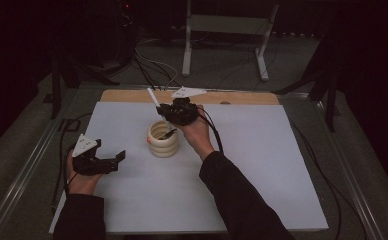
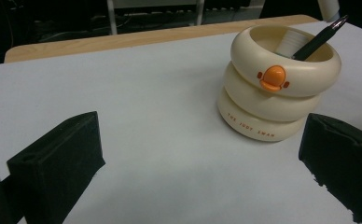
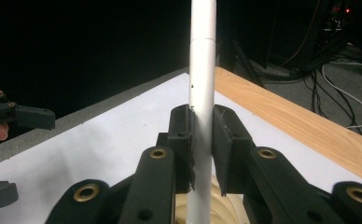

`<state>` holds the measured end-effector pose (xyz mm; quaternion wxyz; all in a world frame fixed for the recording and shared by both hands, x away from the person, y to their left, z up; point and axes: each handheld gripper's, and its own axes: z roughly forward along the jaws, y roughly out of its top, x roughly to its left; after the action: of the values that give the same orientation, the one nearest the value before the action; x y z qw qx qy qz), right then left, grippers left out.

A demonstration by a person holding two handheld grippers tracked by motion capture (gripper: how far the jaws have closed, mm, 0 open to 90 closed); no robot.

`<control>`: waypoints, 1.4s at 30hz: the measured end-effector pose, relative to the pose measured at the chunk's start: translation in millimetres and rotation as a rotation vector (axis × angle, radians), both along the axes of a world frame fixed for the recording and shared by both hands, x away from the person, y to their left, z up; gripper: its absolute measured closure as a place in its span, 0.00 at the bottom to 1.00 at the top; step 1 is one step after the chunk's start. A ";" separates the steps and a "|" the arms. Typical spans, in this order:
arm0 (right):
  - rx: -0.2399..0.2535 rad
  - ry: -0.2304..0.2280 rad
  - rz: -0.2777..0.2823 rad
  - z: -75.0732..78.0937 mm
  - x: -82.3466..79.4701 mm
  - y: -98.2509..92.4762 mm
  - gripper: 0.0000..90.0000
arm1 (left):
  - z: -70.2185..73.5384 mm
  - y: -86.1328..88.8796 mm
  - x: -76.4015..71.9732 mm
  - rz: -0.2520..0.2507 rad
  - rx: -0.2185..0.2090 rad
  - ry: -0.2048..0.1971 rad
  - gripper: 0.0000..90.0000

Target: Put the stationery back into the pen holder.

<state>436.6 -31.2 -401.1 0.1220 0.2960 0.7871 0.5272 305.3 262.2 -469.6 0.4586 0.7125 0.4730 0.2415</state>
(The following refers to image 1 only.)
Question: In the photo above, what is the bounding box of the white floor cable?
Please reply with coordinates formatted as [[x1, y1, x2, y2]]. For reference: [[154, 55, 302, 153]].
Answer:
[[134, 49, 180, 91]]

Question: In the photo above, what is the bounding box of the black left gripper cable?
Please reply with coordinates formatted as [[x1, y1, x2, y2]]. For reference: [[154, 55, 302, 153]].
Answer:
[[50, 112, 94, 209]]

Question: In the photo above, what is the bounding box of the person's left hand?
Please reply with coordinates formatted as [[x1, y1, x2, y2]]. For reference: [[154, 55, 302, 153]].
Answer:
[[64, 151, 104, 196]]

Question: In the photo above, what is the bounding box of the person's right hand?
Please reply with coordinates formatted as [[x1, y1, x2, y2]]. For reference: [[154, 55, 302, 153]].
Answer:
[[178, 104, 217, 161]]

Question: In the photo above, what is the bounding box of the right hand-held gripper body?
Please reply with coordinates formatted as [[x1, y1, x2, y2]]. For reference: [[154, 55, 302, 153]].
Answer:
[[166, 85, 207, 127]]

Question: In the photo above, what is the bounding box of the dark equipment with red light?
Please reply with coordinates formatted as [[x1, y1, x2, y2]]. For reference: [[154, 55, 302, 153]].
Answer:
[[115, 0, 140, 64]]

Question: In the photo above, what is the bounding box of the aluminium floor rail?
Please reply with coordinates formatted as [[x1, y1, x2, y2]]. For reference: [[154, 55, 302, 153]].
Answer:
[[0, 84, 83, 240], [311, 96, 388, 240]]

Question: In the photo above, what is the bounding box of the white pen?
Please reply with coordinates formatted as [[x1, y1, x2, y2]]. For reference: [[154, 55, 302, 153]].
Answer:
[[146, 87, 174, 132]]

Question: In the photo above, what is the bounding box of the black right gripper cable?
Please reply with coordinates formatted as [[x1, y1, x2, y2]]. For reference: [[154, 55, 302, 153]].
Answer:
[[196, 105, 366, 240]]

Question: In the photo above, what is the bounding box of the white metal stand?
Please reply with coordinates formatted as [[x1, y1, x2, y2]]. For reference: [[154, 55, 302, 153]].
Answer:
[[181, 0, 280, 82]]

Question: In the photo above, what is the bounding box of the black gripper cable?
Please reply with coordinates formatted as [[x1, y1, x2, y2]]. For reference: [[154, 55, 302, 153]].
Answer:
[[50, 112, 94, 209], [196, 105, 366, 240]]

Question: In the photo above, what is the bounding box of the black tripod stand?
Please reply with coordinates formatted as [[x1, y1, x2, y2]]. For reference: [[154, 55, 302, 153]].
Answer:
[[275, 64, 342, 133], [50, 54, 120, 120]]

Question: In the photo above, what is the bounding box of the black pen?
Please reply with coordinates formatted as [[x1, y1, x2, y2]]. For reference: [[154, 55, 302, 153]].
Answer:
[[158, 128, 178, 141]]

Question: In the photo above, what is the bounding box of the white table sheet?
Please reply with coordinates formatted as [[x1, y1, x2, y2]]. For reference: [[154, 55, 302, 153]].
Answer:
[[48, 101, 330, 235]]

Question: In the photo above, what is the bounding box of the black floor cable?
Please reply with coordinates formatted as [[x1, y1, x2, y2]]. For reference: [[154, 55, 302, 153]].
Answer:
[[131, 49, 187, 92]]

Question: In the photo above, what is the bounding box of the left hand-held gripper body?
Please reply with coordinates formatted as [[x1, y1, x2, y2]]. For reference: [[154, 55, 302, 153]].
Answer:
[[71, 133, 119, 177]]

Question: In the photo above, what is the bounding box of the cream ringed pen holder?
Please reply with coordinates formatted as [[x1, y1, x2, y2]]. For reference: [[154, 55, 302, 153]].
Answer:
[[146, 120, 180, 159]]

